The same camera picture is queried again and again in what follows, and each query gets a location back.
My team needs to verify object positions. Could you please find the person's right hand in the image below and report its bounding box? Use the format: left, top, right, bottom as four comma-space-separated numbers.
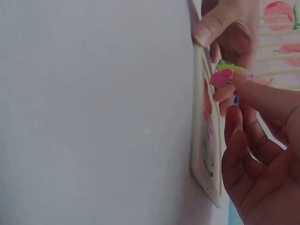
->
213, 71, 300, 225

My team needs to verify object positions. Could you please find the person's left hand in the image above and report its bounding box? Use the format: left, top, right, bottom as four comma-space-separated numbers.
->
193, 0, 255, 71

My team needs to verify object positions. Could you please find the colourful paper piece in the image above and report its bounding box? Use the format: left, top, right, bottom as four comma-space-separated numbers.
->
209, 59, 249, 104

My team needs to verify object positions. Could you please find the cream wooden frame with rods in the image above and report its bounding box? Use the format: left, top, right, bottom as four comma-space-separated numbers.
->
188, 0, 300, 210

